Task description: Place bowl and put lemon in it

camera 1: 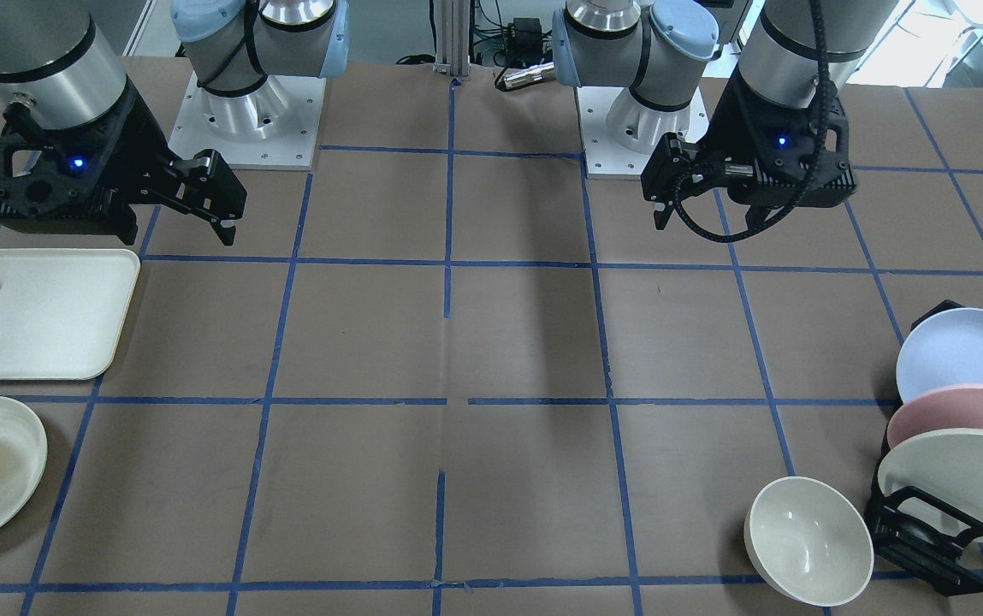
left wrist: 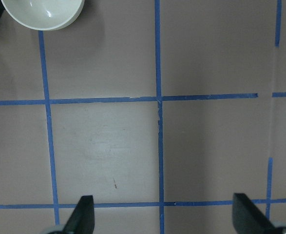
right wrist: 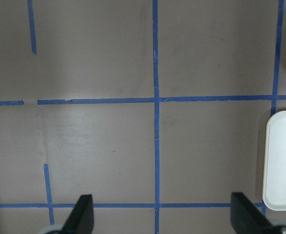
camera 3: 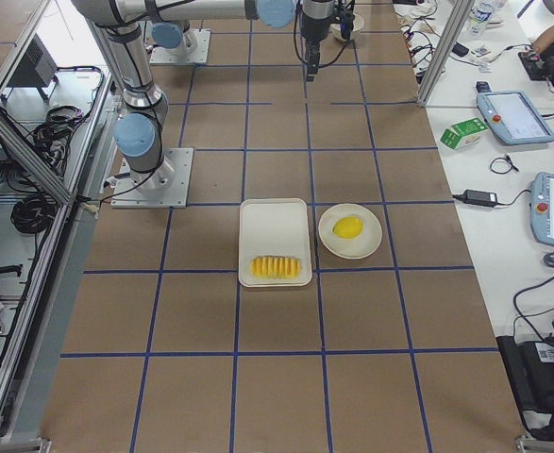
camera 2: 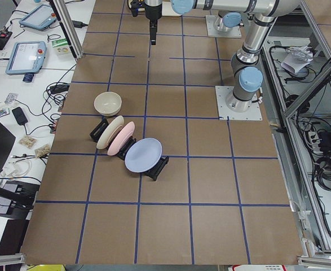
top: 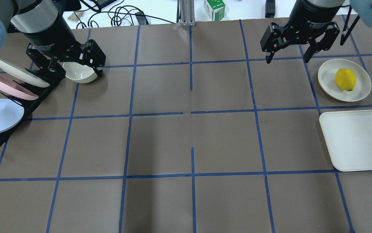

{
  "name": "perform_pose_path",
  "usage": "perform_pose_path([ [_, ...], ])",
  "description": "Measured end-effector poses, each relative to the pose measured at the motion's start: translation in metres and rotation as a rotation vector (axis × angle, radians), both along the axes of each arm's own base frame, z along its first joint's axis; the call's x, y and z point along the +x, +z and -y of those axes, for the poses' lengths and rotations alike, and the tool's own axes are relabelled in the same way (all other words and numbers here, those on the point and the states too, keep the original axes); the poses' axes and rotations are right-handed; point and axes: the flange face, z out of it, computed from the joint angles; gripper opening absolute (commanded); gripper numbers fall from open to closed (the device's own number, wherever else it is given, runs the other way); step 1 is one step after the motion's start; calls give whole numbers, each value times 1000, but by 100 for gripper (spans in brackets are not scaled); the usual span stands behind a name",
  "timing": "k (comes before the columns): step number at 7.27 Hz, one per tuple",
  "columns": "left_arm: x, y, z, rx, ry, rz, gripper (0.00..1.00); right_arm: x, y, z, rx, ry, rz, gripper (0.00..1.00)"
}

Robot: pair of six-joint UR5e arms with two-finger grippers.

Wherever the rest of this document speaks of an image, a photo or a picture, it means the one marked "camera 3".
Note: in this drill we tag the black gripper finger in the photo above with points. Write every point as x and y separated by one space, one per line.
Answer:
312 60

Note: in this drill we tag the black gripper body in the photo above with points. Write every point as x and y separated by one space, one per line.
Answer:
314 27

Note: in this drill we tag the yellow lemon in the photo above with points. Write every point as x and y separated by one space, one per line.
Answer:
348 227

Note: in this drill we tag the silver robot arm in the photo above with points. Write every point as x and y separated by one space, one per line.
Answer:
176 38
139 134

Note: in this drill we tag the black phone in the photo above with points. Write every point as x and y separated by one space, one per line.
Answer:
459 50

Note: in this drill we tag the plastic water bottle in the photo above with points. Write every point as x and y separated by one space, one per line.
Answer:
480 16

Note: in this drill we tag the green white carton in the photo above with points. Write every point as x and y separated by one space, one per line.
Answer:
464 133

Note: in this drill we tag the cream rectangular tray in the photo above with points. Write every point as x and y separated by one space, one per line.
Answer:
274 227

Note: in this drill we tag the cream round plate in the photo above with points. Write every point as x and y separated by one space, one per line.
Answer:
358 248

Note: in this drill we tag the upper teach pendant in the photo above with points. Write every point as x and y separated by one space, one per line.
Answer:
513 118

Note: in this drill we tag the black power adapter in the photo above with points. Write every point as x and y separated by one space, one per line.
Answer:
480 198

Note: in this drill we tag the sliced yellow fruit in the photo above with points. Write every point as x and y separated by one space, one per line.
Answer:
275 267

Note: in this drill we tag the aluminium frame post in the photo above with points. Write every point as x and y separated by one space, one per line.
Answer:
455 20

